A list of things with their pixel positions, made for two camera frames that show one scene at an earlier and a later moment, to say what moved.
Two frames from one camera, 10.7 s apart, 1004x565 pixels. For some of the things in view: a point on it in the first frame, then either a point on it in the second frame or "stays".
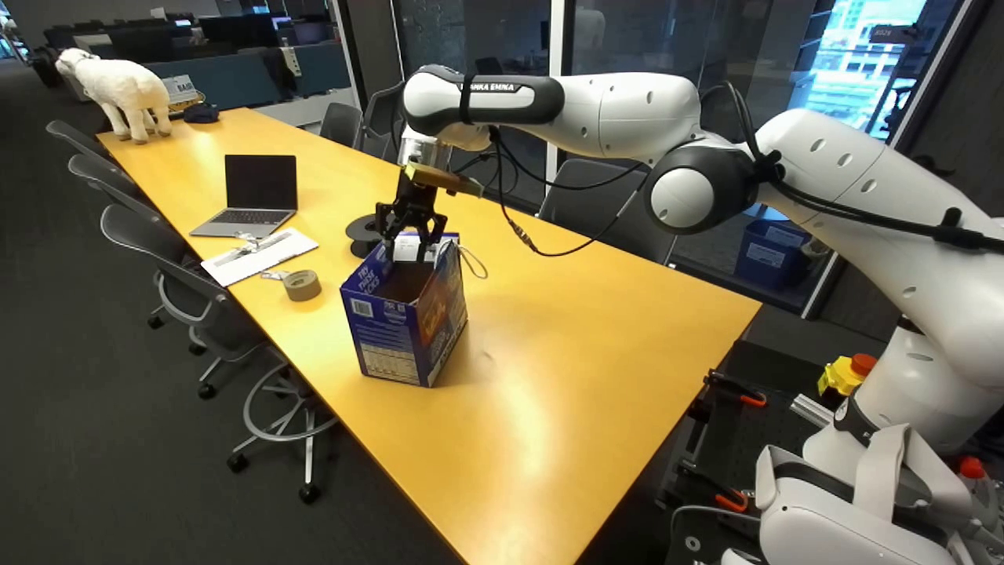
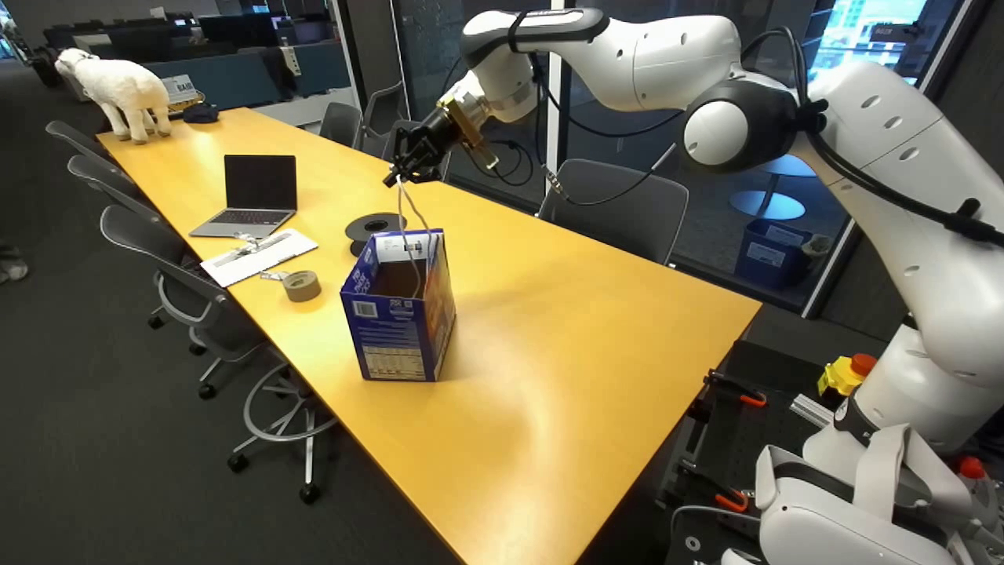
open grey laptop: (262, 192) stays
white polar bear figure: (122, 86) stays
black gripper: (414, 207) -> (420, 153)
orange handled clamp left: (743, 393) stays
